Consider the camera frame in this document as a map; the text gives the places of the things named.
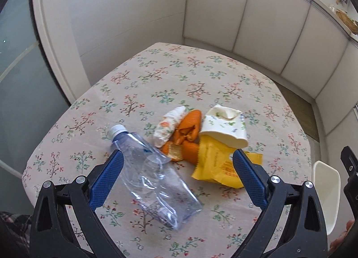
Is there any clear plastic bottle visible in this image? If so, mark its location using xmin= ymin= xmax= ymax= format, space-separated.
xmin=109 ymin=124 xmax=203 ymax=231

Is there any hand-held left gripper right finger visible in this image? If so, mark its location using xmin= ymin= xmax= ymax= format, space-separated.
xmin=231 ymin=148 xmax=328 ymax=258

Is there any white trash bin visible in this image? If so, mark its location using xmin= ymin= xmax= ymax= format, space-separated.
xmin=313 ymin=161 xmax=341 ymax=235

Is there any crushed floral paper cup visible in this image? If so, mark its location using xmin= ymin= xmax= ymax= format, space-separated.
xmin=199 ymin=104 xmax=248 ymax=148

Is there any floral tissue wrapper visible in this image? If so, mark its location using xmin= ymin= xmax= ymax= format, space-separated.
xmin=153 ymin=106 xmax=185 ymax=147

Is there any yellow snack packet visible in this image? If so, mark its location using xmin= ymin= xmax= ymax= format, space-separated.
xmin=191 ymin=138 xmax=263 ymax=189

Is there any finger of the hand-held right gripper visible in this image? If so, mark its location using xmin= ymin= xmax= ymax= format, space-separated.
xmin=340 ymin=146 xmax=358 ymax=208

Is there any frosted glass door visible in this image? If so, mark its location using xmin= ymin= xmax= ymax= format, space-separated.
xmin=0 ymin=0 xmax=70 ymax=216

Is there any large orange peel piece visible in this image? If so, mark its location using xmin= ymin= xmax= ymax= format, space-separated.
xmin=172 ymin=109 xmax=202 ymax=145

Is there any white cabinet door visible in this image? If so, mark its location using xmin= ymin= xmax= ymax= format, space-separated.
xmin=315 ymin=37 xmax=358 ymax=137
xmin=183 ymin=0 xmax=253 ymax=49
xmin=233 ymin=0 xmax=311 ymax=63
xmin=280 ymin=4 xmax=352 ymax=91

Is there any white door frame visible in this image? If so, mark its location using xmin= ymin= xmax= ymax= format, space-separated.
xmin=31 ymin=0 xmax=93 ymax=105

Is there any small orange peel piece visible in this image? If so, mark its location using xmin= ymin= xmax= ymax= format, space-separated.
xmin=162 ymin=141 xmax=200 ymax=163

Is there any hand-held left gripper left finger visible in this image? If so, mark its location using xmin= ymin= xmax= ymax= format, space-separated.
xmin=32 ymin=149 xmax=125 ymax=258

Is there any wicker basket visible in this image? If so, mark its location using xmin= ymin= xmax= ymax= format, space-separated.
xmin=336 ymin=9 xmax=358 ymax=34

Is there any person's right hand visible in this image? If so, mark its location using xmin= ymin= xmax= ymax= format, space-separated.
xmin=330 ymin=220 xmax=353 ymax=251

